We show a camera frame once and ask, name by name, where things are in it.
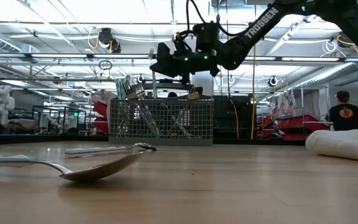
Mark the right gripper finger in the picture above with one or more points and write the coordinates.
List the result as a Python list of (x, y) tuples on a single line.
[(162, 70), (165, 53)]

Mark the grey mesh cutlery basket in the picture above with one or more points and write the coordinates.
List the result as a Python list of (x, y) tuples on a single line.
[(197, 130)]

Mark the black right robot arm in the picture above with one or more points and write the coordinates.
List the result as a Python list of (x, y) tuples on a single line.
[(261, 20)]

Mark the small black ceiling reel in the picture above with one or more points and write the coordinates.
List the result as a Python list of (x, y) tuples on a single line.
[(272, 81), (140, 78)]

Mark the black equipment cabinet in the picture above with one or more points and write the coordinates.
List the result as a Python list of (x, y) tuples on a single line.
[(225, 118)]

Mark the long LED light bar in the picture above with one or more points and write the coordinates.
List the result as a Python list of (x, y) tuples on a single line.
[(73, 56)]

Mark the colourful poster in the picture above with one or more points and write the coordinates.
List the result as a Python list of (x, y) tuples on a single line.
[(286, 104)]

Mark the red storage bins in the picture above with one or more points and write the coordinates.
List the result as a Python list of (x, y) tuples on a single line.
[(303, 119)]

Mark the metal shelf rack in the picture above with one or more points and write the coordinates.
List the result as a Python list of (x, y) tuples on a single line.
[(327, 102)]

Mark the white robot figure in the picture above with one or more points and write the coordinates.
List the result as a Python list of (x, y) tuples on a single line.
[(3, 102)]

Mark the person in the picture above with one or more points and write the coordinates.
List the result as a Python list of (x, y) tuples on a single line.
[(346, 116)]

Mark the white plaid cloth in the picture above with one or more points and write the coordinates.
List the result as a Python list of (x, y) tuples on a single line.
[(343, 144)]

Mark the silver ventilation duct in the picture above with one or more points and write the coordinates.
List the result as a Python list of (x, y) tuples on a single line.
[(331, 74)]

